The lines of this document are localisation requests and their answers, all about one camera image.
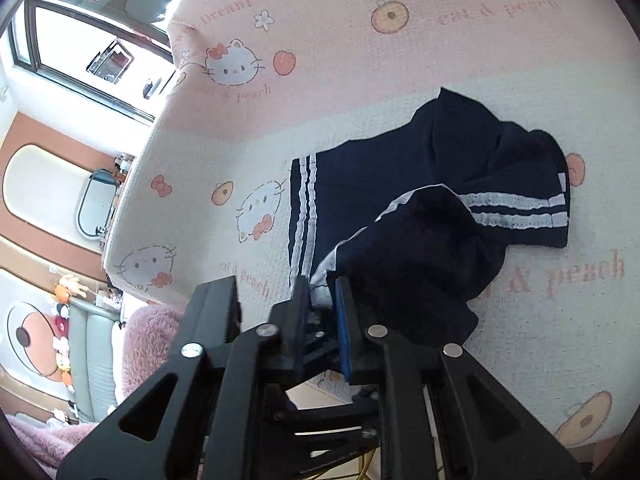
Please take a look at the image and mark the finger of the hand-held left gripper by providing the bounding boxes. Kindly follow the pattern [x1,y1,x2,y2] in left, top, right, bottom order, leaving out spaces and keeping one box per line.
[270,327,383,466]
[175,276,245,348]

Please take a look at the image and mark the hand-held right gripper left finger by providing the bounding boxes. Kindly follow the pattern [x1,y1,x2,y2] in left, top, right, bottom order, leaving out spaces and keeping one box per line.
[55,275,313,480]

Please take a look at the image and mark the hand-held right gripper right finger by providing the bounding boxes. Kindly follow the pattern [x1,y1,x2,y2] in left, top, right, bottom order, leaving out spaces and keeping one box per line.
[335,276,583,480]

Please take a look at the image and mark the navy white-striped shorts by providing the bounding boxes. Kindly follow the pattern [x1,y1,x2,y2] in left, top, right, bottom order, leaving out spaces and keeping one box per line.
[287,86,572,346]

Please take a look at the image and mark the grey padded bench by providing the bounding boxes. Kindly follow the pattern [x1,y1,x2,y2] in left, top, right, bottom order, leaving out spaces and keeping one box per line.
[66,304,127,424]

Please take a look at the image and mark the row of plush toys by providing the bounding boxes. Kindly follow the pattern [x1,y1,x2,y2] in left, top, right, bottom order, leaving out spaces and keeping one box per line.
[50,271,94,392]

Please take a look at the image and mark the oval mirror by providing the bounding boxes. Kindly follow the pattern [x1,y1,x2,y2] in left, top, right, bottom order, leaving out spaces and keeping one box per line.
[74,168,124,242]

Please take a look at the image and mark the pink cat print blanket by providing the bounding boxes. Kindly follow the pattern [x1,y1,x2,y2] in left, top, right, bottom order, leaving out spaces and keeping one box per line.
[100,0,640,466]

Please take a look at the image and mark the dark storage rack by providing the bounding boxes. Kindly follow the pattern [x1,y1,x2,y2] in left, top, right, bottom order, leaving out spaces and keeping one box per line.
[86,39,135,83]

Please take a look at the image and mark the gold wire frame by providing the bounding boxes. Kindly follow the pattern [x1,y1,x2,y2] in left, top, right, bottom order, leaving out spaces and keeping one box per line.
[295,447,386,480]

